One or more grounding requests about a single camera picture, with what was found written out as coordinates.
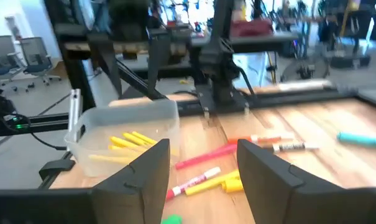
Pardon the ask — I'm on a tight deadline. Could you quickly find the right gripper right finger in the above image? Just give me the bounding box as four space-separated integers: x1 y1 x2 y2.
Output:
237 139 319 224

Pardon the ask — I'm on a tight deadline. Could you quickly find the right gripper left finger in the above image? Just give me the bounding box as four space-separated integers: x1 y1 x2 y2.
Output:
93 139 171 224

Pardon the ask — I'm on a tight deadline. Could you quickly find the orange-yellow chunky highlighter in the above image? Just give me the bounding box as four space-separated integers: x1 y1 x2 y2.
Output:
221 178 245 194

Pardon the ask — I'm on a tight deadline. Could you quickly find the green highlighter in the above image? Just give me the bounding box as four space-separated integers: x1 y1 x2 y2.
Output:
160 213 183 224

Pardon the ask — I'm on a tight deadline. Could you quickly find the orange dry-erase marker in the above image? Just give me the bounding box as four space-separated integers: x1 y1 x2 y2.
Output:
227 133 296 146

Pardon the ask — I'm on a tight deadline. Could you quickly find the pink dry-erase marker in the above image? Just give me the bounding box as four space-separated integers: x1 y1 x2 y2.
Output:
165 166 222 202

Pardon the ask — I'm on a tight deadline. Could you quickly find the slim pink highlighter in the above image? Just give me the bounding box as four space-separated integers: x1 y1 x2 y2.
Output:
174 143 238 170

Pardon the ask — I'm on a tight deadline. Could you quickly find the teal highlighter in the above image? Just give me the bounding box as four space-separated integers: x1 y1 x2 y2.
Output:
336 131 376 150

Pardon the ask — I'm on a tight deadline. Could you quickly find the clear plastic bin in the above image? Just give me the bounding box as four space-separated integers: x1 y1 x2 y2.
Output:
64 98 181 178

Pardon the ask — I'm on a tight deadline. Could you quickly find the black metal stand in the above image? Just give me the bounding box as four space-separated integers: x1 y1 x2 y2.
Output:
44 0 191 110

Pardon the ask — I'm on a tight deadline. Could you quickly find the black box with green light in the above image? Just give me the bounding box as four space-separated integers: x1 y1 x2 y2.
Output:
0 90 32 139

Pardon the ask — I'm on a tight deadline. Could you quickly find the red cloth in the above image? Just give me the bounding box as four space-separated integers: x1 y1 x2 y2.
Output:
229 18 274 38

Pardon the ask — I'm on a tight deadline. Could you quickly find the grey mesh office chair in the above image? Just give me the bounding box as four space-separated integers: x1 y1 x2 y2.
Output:
18 36 63 86
0 35 24 91

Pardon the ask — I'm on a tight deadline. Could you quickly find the silver metal bracket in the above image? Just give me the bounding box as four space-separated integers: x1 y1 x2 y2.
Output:
66 88 83 138

